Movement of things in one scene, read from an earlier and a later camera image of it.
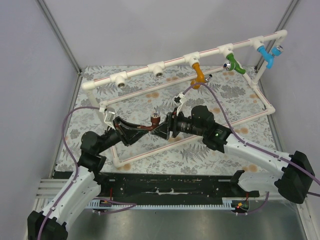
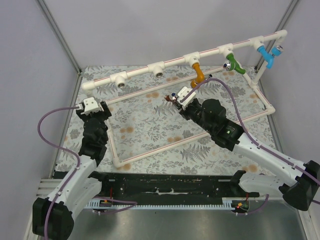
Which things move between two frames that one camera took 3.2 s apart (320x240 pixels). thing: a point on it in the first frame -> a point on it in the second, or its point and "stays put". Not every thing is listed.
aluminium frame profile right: [287, 15] stays put
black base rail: [164, 187] stays put
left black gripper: [120, 132] -> [105, 111]
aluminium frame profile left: [59, 35] stays put
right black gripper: [170, 125] -> [184, 111]
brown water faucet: [155, 118] -> [172, 98]
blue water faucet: [277, 50] stays put
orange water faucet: [200, 77] stays put
